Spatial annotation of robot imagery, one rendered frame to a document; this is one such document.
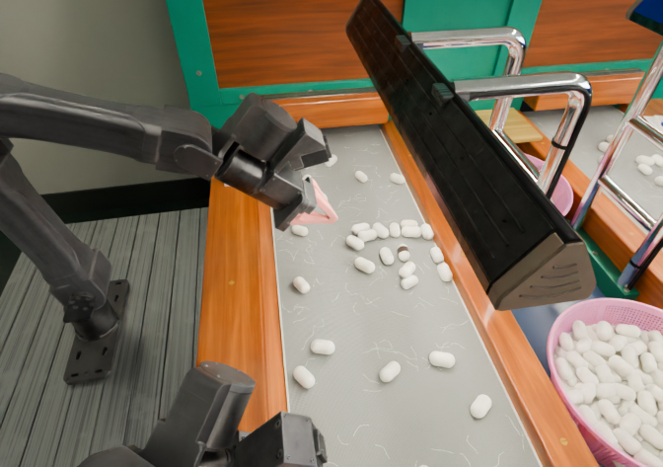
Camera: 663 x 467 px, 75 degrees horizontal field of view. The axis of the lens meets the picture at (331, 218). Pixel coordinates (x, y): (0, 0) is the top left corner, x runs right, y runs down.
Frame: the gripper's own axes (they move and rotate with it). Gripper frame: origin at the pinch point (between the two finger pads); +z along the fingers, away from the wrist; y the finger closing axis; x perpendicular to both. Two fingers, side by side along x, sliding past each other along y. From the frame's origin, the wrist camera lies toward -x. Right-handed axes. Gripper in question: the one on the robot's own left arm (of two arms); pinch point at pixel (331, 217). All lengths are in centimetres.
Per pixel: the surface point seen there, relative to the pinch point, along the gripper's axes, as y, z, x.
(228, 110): 44.6, -11.5, 13.3
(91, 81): 118, -40, 66
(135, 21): 119, -36, 36
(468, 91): -11.6, -7.7, -27.9
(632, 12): 27, 34, -57
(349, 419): -27.0, 5.9, 9.8
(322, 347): -17.0, 3.0, 9.9
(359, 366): -20.0, 8.0, 8.0
